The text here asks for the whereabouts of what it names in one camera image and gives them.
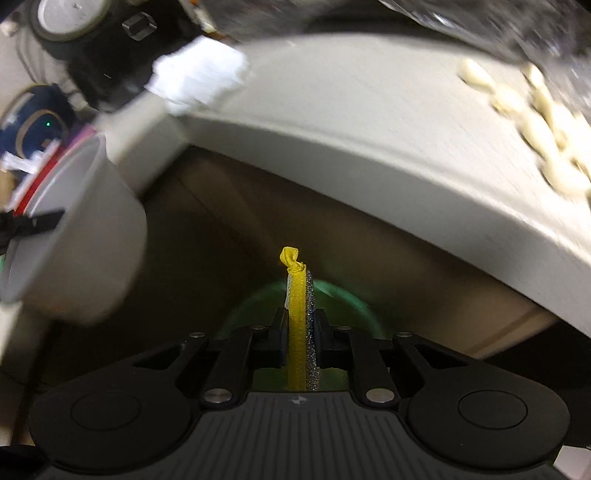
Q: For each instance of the white paper cup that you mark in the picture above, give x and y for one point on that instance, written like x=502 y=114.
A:
x=92 y=258

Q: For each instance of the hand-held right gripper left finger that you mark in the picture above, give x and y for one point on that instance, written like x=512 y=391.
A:
x=280 y=330

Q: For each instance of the yellow scouring sponge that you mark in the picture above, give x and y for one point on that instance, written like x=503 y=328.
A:
x=298 y=323

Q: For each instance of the pile of pale nut shells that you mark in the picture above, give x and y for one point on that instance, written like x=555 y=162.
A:
x=508 y=101

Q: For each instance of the red and white wrapper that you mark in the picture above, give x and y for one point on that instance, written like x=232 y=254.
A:
x=32 y=173

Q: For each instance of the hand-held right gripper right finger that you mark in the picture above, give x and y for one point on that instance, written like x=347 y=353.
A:
x=323 y=341

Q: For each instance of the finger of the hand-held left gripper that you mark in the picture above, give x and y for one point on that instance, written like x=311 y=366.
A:
x=27 y=226

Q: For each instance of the clear plastic bag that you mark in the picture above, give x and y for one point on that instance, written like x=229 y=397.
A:
x=508 y=27

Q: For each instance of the white tissue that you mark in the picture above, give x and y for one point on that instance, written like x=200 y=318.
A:
x=198 y=76

